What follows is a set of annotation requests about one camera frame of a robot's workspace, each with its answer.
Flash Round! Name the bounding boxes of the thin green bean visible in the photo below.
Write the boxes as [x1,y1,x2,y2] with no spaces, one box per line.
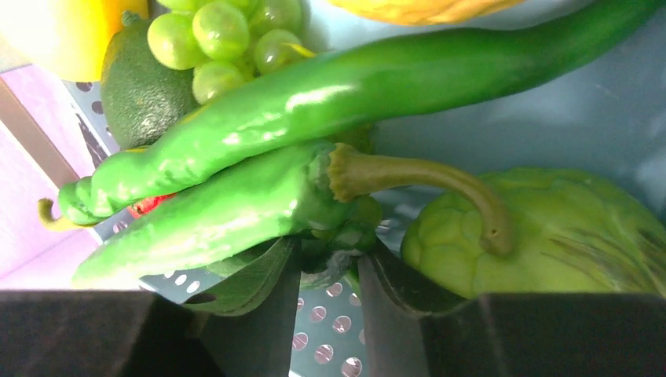
[300,196,382,294]

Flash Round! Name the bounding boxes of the green pepper with stem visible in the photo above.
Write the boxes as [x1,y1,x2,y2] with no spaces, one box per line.
[71,141,514,289]

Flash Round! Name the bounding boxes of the orange fruit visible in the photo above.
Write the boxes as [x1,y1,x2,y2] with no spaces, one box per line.
[1,0,149,82]

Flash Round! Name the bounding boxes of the yellow lemon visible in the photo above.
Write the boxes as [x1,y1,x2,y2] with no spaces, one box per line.
[328,0,522,26]

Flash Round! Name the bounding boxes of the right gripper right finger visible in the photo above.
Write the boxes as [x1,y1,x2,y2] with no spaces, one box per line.
[358,244,665,376]

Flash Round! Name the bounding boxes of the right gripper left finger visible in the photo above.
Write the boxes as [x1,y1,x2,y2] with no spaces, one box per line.
[1,237,300,376]

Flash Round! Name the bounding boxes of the green grape bunch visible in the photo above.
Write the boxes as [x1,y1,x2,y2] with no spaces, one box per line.
[147,1,315,104]

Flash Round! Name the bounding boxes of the long green cucumber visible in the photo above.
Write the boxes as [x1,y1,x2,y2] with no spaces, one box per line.
[37,1,664,230]

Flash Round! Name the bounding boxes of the red tomato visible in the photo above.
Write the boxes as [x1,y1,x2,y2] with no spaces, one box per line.
[127,193,175,218]

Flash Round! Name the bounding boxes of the light green vegetable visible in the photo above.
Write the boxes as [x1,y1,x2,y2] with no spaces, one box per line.
[401,168,665,298]

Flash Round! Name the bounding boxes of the light blue plastic basket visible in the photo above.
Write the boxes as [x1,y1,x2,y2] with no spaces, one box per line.
[62,0,666,377]

